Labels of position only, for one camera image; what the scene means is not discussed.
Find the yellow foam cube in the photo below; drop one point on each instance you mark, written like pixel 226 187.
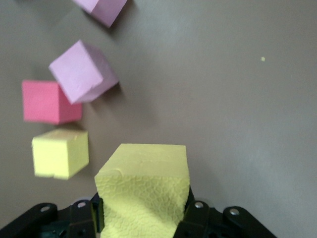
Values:
pixel 59 153
pixel 143 178

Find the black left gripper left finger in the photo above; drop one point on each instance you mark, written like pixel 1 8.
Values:
pixel 74 220

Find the pink foam cube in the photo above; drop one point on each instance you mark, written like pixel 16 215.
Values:
pixel 79 72
pixel 101 8

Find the red foam cube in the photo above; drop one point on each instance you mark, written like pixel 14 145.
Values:
pixel 44 101

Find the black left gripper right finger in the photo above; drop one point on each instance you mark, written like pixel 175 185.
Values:
pixel 205 223

